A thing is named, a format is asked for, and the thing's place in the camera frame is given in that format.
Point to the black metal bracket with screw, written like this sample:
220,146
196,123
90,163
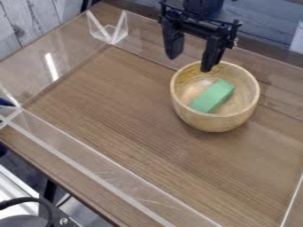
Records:
61,220

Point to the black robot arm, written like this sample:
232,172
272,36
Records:
193,18

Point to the clear acrylic barrier wall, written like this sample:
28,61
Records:
93,123

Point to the clear acrylic corner bracket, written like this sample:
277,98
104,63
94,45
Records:
108,34

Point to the green rectangular block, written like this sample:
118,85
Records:
214,95

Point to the black table leg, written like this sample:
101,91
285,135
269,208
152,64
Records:
49,192

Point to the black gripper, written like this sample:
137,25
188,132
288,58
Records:
193,17

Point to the blue object at left edge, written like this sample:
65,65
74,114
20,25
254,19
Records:
5,102

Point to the light wooden bowl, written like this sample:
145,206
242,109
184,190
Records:
189,83

